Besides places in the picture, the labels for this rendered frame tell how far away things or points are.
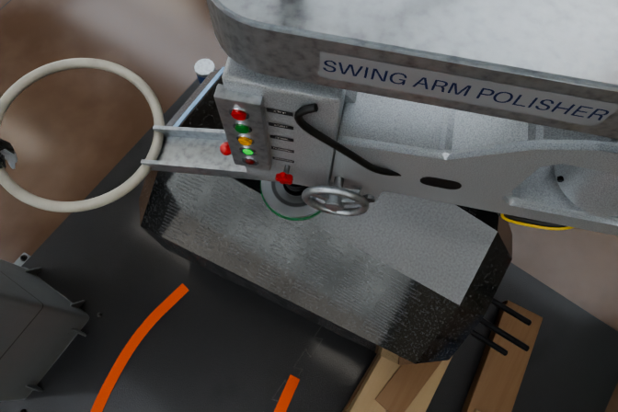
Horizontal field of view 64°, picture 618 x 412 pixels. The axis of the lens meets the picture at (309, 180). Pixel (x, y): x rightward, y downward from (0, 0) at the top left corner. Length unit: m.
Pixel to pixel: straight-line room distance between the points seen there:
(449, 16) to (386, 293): 0.96
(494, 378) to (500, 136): 1.52
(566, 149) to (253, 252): 1.00
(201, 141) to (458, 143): 0.79
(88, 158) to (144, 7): 0.94
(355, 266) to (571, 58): 0.93
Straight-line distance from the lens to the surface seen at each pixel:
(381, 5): 0.70
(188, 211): 1.64
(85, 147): 2.69
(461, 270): 1.49
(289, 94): 0.80
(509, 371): 2.32
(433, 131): 0.95
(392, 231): 1.47
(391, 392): 2.06
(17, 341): 2.08
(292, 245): 1.51
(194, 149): 1.45
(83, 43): 3.02
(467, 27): 0.71
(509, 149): 0.91
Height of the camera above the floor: 2.24
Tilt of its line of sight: 69 degrees down
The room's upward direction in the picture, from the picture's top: 3 degrees clockwise
